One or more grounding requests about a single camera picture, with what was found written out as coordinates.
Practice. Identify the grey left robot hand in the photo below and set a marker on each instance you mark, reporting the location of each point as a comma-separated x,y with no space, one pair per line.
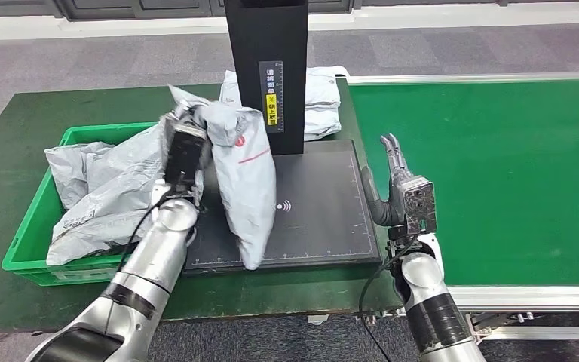
182,114

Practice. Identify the ruler label sticker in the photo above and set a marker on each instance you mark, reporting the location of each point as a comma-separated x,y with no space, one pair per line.
271,100

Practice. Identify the flat white parcel bag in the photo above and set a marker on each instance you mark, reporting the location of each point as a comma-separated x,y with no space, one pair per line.
322,87

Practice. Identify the green conveyor belt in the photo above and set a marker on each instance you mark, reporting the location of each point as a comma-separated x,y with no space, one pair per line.
519,175

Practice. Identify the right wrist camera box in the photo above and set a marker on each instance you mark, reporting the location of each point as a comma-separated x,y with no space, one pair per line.
419,205

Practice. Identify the white parcel bag red print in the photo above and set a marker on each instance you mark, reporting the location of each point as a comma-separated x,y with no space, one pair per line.
247,200
109,200

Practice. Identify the metal conveyor bracket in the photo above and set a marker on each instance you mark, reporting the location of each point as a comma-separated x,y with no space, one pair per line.
489,322

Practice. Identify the green plastic crate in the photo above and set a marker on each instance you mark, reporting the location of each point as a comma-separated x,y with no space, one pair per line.
25,250

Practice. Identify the grey parcel red stain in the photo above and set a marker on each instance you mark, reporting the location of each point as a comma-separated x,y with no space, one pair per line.
69,170

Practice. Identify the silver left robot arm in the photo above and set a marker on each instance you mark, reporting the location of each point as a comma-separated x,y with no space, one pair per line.
159,250

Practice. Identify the black inbound scanner machine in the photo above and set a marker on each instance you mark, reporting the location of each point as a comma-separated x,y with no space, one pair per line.
319,200

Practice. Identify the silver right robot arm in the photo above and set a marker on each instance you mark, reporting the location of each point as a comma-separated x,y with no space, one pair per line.
429,310

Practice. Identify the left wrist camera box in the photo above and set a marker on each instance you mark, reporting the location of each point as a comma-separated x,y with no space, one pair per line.
184,155

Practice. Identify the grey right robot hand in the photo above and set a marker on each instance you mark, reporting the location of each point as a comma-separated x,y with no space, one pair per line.
384,212

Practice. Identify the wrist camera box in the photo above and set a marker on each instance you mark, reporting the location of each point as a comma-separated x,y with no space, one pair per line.
184,155
419,205

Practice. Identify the glass partition grey frame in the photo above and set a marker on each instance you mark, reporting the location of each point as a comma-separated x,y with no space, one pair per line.
119,7

